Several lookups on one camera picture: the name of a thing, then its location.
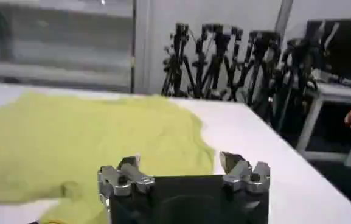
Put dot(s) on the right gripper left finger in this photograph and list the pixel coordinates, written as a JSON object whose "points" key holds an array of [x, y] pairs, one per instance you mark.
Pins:
{"points": [[121, 180]]}

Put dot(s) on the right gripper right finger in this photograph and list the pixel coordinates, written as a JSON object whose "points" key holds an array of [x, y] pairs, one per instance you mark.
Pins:
{"points": [[244, 178]]}

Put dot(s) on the yellow-green cloth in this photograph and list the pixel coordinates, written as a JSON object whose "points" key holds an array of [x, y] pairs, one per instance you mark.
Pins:
{"points": [[71, 137]]}

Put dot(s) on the white desk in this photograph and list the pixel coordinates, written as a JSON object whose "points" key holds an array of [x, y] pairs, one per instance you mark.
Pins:
{"points": [[336, 92]]}

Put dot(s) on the white open shelf rack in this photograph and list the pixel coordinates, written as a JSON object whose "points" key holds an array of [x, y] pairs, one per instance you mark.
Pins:
{"points": [[56, 45]]}

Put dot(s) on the black monitor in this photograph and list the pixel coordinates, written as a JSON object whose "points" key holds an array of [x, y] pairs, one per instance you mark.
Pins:
{"points": [[342, 45]]}

